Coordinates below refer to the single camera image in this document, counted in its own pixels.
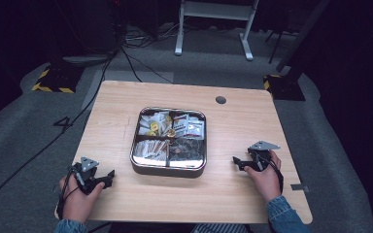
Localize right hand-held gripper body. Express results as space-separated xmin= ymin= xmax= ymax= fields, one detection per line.
xmin=242 ymin=140 xmax=282 ymax=173

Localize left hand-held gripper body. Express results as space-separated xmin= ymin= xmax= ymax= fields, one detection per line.
xmin=67 ymin=156 xmax=109 ymax=196

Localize transparent box lid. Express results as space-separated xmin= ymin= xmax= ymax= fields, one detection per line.
xmin=129 ymin=106 xmax=208 ymax=172

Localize brown divided box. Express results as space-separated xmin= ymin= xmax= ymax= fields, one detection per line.
xmin=129 ymin=106 xmax=208 ymax=179

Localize person's right hand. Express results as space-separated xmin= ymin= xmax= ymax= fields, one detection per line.
xmin=244 ymin=150 xmax=283 ymax=204

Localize person's left hand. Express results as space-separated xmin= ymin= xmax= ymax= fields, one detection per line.
xmin=58 ymin=176 xmax=106 ymax=224

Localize pile of brown white sachets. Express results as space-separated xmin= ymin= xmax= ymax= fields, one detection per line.
xmin=133 ymin=139 xmax=170 ymax=167

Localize pile of dark packets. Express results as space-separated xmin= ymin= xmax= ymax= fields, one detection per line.
xmin=168 ymin=137 xmax=206 ymax=162

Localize pile of red-label white packets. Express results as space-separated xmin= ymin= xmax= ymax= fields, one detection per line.
xmin=172 ymin=114 xmax=206 ymax=141

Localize pile of white yellow packets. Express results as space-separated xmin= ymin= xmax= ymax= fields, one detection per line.
xmin=138 ymin=111 xmax=173 ymax=137

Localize person's striped clothing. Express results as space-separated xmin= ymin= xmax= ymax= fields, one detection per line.
xmin=189 ymin=222 xmax=251 ymax=233

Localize black yellow striped base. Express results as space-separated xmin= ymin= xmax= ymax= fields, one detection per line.
xmin=31 ymin=65 xmax=79 ymax=94
xmin=262 ymin=74 xmax=307 ymax=102

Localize left hand-held gripper cable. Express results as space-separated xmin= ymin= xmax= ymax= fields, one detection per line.
xmin=56 ymin=165 xmax=81 ymax=221

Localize long black floor cable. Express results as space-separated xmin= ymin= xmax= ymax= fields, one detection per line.
xmin=0 ymin=48 xmax=121 ymax=217

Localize thin black floor cable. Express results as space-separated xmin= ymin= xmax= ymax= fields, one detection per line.
xmin=120 ymin=48 xmax=175 ymax=84

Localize dark slanted post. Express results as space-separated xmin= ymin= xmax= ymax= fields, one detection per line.
xmin=275 ymin=0 xmax=332 ymax=74

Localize tangle of floor cables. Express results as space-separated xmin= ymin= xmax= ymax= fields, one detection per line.
xmin=121 ymin=21 xmax=183 ymax=50

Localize white metal stand frame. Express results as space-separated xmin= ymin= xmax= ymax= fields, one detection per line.
xmin=174 ymin=0 xmax=260 ymax=62

